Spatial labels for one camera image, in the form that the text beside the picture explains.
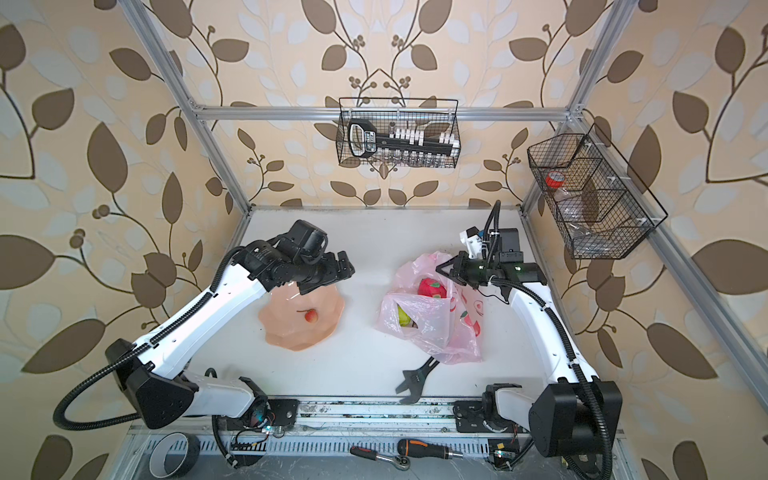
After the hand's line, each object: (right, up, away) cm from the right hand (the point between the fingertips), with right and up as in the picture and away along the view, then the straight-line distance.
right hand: (437, 269), depth 77 cm
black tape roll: (-64, -43, -7) cm, 77 cm away
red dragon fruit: (0, -6, +7) cm, 9 cm away
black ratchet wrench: (-10, -43, -9) cm, 45 cm away
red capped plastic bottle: (+36, +26, +10) cm, 45 cm away
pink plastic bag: (-3, -9, -6) cm, 11 cm away
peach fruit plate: (-45, -16, +14) cm, 50 cm away
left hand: (-25, 0, -3) cm, 25 cm away
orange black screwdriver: (-8, -40, -9) cm, 42 cm away
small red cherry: (-37, -16, +13) cm, 42 cm away
